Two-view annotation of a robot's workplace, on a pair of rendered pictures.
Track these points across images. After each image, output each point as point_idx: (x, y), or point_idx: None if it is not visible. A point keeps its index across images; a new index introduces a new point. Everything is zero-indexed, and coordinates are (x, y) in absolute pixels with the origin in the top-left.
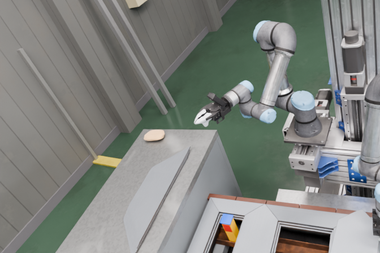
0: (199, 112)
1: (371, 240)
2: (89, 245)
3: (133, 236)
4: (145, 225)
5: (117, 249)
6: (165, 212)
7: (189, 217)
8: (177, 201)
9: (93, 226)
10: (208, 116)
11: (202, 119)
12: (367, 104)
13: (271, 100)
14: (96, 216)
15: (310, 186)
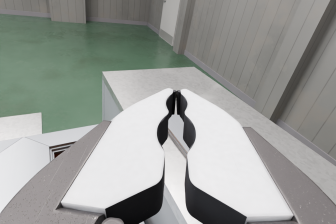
0: (254, 144)
1: None
2: (207, 100)
3: (172, 116)
4: (173, 126)
5: (176, 106)
6: (173, 158)
7: (158, 213)
8: (173, 180)
9: (231, 110)
10: (91, 155)
11: (135, 103)
12: None
13: None
14: (244, 117)
15: None
